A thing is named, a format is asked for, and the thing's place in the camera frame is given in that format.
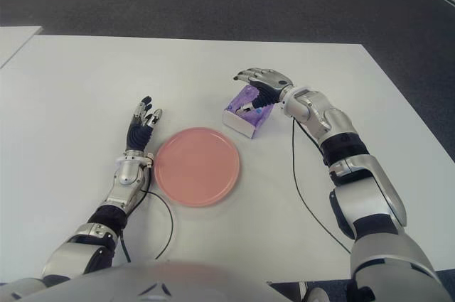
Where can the purple tissue paper pack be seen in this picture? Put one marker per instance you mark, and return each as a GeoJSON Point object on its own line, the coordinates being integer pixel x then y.
{"type": "Point", "coordinates": [241, 121]}

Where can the small white table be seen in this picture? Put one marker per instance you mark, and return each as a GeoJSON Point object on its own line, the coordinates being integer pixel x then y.
{"type": "Point", "coordinates": [14, 41]}

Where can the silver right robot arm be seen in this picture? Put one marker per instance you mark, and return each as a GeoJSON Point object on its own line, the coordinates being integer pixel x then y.
{"type": "Point", "coordinates": [359, 174]}

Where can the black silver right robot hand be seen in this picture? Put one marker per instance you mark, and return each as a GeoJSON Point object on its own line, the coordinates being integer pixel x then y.
{"type": "Point", "coordinates": [270, 83]}

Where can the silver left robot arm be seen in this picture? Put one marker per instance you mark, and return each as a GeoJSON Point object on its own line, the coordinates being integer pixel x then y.
{"type": "Point", "coordinates": [129, 174]}

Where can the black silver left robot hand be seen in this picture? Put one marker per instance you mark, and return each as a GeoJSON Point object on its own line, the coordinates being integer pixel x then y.
{"type": "Point", "coordinates": [139, 136]}

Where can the pink round plate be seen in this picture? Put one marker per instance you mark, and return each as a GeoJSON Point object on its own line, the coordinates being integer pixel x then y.
{"type": "Point", "coordinates": [197, 168]}

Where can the grey robot torso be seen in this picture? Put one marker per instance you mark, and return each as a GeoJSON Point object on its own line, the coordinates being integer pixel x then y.
{"type": "Point", "coordinates": [195, 282]}

